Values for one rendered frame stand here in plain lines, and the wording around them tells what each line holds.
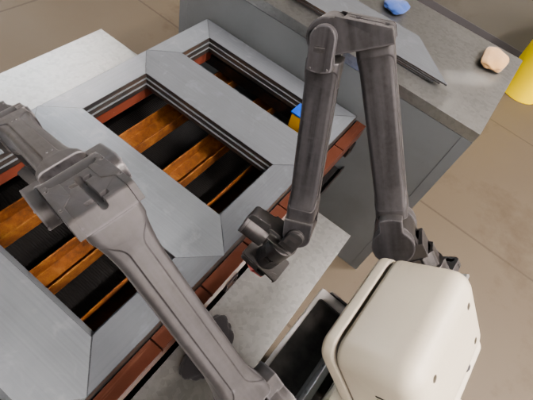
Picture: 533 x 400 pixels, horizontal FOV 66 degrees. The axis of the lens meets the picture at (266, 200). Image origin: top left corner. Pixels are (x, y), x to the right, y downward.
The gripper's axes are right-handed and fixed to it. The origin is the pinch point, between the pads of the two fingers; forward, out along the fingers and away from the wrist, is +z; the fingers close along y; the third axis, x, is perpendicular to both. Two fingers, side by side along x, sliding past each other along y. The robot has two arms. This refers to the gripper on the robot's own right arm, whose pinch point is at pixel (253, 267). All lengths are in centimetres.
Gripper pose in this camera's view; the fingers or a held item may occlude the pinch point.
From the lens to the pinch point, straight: 105.0
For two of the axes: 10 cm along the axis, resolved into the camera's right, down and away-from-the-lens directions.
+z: -3.8, 4.1, 8.3
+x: 5.7, -6.0, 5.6
